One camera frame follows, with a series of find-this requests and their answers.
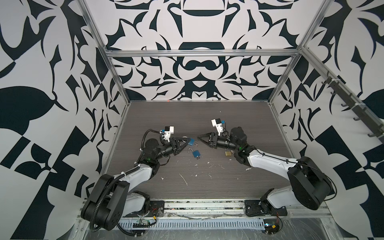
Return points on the blue padlock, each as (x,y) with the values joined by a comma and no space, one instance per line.
(192,142)
(196,154)

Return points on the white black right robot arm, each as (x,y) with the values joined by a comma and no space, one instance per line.
(309,186)

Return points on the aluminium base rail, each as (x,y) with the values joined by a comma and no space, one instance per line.
(221,208)

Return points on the white slotted cable duct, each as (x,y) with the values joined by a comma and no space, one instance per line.
(207,224)

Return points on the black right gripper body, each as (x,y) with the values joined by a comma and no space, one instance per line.
(221,142)

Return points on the grey wall hook rail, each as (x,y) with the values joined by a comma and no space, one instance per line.
(361,110)

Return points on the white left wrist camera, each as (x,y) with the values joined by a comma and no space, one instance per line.
(166,134)

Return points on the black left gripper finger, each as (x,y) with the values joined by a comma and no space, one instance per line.
(183,139)
(182,145)

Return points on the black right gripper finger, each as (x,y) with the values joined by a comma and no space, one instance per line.
(205,141)
(204,136)

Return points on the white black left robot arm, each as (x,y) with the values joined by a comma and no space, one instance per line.
(114,197)

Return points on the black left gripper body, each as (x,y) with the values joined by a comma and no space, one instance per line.
(175,150)

